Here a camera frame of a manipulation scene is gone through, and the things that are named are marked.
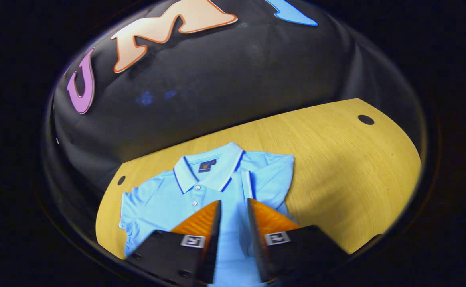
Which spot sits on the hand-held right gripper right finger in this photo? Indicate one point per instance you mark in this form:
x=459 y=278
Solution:
x=257 y=247

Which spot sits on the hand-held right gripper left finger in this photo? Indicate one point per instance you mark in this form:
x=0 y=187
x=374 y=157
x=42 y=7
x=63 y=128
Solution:
x=213 y=247

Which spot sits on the light blue polo T-shirt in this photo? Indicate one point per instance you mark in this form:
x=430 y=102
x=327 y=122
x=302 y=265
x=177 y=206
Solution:
x=169 y=199

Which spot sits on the black round table grommet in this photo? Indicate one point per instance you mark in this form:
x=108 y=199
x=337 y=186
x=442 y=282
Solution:
x=121 y=180
x=366 y=119

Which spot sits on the black backdrop cloth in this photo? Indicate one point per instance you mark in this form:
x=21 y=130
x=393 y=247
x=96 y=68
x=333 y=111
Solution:
x=225 y=79

